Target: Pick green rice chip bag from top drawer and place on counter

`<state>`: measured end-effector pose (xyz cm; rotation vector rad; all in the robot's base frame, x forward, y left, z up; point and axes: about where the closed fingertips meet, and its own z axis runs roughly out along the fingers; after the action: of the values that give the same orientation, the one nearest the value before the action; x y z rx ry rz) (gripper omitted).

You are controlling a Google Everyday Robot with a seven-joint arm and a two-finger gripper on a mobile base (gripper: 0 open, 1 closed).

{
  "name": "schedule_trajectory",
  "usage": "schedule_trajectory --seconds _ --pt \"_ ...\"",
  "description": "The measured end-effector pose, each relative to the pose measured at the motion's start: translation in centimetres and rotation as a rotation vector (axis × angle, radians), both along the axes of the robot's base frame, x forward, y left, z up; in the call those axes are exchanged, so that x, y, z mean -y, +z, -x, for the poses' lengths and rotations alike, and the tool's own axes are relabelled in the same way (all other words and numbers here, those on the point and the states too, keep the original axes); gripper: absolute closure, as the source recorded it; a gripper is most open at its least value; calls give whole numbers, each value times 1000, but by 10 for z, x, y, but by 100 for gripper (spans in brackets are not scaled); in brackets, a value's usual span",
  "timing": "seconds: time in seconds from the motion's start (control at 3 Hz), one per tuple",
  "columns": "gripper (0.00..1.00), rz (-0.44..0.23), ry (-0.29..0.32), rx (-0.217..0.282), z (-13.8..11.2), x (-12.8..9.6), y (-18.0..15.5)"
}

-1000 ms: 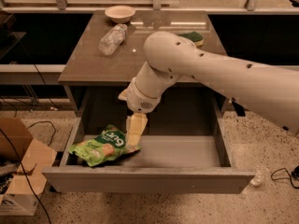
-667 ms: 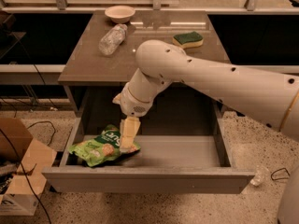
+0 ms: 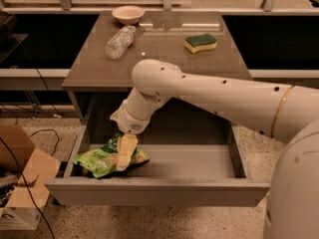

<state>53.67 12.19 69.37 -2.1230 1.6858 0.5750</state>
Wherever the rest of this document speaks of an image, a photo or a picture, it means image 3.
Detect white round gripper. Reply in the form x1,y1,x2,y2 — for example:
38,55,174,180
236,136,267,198
110,100,150,171

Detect green rice chip bag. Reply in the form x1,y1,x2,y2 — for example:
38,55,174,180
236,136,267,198
73,132,151,178

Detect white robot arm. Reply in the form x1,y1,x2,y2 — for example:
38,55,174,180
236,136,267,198
111,59,319,239

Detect grey open top drawer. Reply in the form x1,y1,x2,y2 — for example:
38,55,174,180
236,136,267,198
44,94,271,208

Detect grey counter cabinet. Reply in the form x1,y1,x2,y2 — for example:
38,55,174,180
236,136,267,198
63,11,251,121

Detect brown cardboard box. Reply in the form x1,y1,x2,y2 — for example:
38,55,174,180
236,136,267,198
0,125,61,230

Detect clear plastic water bottle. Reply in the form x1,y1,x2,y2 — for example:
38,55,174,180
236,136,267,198
106,25,137,59

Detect green and yellow sponge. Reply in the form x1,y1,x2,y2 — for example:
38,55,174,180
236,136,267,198
183,33,217,54

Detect white paper bowl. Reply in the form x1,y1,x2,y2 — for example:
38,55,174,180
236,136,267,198
112,6,145,25

